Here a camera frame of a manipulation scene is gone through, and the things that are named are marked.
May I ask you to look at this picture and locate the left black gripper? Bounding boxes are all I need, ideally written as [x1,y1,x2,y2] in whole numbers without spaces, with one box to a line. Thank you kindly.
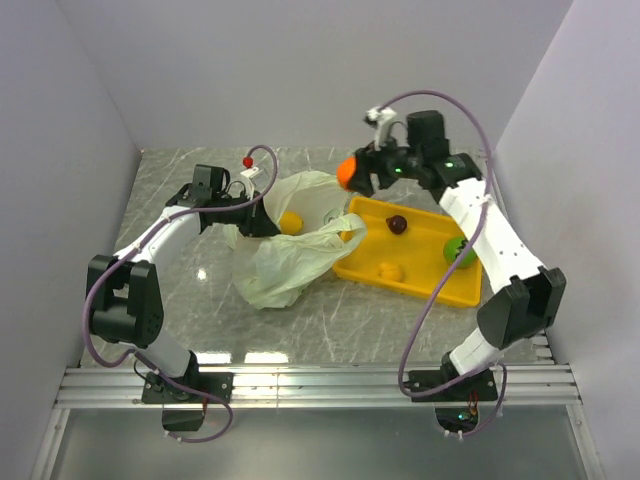
[213,189,281,238]

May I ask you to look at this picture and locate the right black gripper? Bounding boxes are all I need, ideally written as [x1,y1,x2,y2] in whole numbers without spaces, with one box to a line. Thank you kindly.
[346,128,422,198]

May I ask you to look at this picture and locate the fake orange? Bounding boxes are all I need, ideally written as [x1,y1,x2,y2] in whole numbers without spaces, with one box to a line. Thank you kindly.
[336,156,357,191]

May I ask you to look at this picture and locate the fake yellow lemon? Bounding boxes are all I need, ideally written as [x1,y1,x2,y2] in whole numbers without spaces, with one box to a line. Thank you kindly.
[279,211,304,236]

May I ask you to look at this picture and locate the pale green plastic bag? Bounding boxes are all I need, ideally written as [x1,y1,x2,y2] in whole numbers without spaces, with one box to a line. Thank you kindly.
[223,171,367,309]

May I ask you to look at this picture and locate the fake dark plum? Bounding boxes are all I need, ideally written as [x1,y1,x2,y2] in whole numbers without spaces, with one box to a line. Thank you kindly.
[386,215,408,235]

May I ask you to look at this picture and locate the small fake yellow pumpkin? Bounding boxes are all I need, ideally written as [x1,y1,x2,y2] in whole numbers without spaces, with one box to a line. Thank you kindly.
[378,262,404,282]

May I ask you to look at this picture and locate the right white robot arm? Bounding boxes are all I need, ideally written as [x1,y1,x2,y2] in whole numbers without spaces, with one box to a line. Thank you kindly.
[337,107,567,400]

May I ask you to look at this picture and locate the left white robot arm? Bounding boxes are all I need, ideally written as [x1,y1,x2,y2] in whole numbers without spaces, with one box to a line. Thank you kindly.
[82,164,280,402]

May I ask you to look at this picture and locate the fake green watermelon ball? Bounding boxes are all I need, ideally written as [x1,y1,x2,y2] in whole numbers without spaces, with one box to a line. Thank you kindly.
[443,236,477,269]

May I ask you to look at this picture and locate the yellow plastic tray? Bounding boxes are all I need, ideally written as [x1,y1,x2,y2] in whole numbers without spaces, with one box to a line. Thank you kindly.
[333,197,465,298]

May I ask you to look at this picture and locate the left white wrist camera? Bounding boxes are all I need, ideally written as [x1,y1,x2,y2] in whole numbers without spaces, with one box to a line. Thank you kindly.
[239,167,271,197]

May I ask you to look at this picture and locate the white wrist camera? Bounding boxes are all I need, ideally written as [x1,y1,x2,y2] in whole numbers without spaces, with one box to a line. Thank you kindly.
[239,167,271,197]
[364,107,397,151]

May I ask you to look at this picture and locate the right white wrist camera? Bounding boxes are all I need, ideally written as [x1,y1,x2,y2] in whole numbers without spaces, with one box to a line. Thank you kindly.
[364,107,397,151]

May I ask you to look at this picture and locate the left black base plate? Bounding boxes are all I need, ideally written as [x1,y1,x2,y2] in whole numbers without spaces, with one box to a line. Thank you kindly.
[141,372,234,404]

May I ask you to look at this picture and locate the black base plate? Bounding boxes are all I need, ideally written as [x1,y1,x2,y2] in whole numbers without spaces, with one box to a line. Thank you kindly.
[408,368,500,403]
[141,372,234,404]

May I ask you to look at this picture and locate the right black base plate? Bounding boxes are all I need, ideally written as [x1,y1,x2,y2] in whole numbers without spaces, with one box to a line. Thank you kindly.
[408,368,500,403]

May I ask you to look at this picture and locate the aluminium mounting rail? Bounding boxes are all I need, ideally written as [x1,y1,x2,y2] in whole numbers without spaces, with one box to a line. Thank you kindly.
[54,364,582,409]

